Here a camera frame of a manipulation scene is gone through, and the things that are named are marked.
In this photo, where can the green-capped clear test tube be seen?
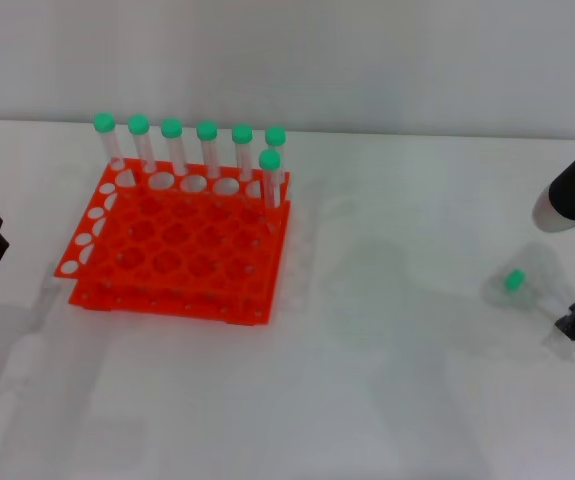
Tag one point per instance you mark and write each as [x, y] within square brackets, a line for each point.
[171, 128]
[138, 124]
[275, 135]
[269, 160]
[514, 280]
[103, 122]
[207, 130]
[242, 133]

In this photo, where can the orange test tube rack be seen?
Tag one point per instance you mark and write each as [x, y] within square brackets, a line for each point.
[177, 235]

